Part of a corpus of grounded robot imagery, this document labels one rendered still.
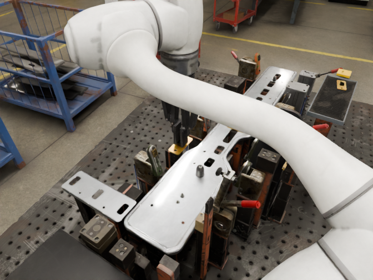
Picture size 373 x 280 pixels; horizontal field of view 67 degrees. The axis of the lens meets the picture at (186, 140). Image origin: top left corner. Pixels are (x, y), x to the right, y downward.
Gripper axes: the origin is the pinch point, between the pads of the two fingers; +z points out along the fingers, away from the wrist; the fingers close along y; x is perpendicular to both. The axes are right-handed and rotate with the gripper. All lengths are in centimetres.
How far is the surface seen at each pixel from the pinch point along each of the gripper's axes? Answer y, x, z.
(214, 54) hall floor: -143, 316, 129
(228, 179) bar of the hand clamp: 17.0, -1.5, 7.9
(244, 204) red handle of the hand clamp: 22.7, -0.7, 16.7
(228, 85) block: -18, 76, 27
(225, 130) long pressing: -3, 43, 29
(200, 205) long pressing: 7.7, 0.2, 29.2
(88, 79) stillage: -223, 142, 113
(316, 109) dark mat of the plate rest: 30, 56, 13
